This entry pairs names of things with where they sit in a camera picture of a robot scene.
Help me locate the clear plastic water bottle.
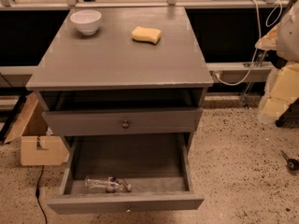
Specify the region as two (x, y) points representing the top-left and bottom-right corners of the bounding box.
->
(84, 176), (132, 194)

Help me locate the grey metal wall rail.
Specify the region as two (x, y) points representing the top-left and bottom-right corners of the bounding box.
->
(207, 62), (274, 84)

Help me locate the yellow sponge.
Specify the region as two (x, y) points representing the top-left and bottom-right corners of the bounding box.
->
(131, 26), (162, 44)

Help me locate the brown cardboard box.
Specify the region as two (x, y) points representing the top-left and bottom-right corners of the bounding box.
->
(4, 93), (69, 166)

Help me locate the white ceramic bowl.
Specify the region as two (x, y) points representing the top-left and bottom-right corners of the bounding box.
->
(70, 10), (102, 35)

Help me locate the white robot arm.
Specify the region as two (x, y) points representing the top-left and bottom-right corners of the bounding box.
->
(255, 1), (299, 63)

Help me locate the white hanging cable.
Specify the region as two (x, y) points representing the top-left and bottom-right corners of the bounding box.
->
(213, 0), (284, 87)

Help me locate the grey wooden drawer cabinet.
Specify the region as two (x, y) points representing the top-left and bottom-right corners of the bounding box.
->
(25, 6), (215, 147)

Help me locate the black floor cable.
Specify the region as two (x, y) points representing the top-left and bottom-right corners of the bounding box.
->
(35, 165), (49, 224)

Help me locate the closed grey middle drawer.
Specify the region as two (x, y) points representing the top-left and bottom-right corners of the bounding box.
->
(43, 108), (202, 136)

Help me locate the open grey bottom drawer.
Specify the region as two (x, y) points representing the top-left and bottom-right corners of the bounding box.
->
(47, 133), (204, 215)

